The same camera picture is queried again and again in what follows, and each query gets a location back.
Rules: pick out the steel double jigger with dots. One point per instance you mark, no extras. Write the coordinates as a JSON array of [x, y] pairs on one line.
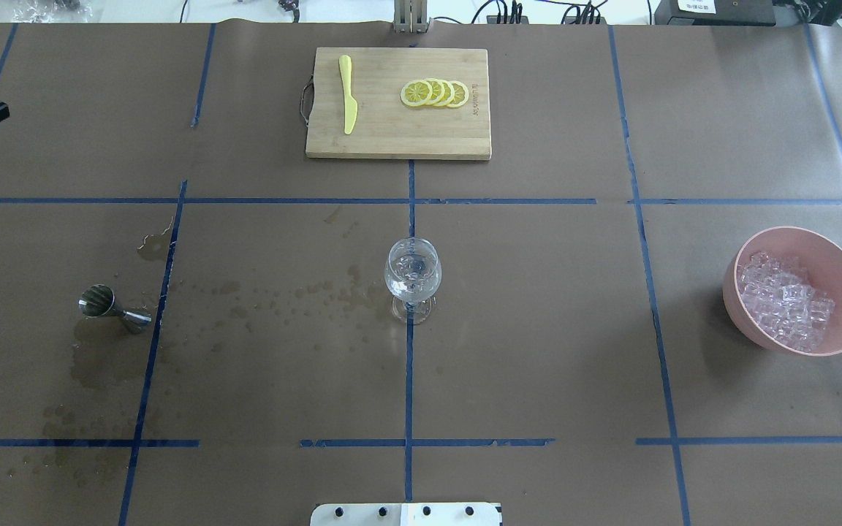
[[99, 302]]

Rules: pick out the clear wine glass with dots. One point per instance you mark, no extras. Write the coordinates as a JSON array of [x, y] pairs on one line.
[[413, 274]]

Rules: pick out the pile of clear ice cubes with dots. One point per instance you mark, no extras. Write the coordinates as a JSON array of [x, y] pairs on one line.
[[780, 298]]

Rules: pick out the bamboo cutting board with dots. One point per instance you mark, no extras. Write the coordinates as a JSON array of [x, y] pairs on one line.
[[386, 128]]

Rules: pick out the yellow plastic knife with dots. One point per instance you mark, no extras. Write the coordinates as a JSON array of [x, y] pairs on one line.
[[351, 106]]

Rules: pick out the lemon slice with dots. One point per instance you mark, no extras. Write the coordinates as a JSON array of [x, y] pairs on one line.
[[435, 91], [447, 94], [416, 93], [461, 94]]

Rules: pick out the black box device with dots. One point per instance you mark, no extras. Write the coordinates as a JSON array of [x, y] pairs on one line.
[[714, 13]]

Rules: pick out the pink bowl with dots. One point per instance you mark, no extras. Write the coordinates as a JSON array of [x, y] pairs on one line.
[[823, 260]]

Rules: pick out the aluminium frame post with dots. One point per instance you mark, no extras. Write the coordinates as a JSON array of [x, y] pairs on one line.
[[411, 17]]

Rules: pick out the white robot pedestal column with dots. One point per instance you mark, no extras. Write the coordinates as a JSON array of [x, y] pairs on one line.
[[431, 513]]

